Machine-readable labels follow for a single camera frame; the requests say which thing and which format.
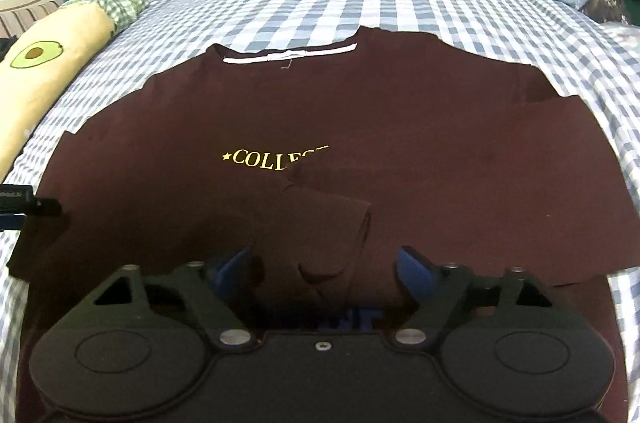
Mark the maroon vintage league sweatshirt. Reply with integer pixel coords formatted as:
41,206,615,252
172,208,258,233
6,24,640,423

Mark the yellow avocado print quilt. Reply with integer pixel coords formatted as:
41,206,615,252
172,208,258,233
0,3,115,176

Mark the clear plastic bag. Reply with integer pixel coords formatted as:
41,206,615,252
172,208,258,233
580,0,631,26

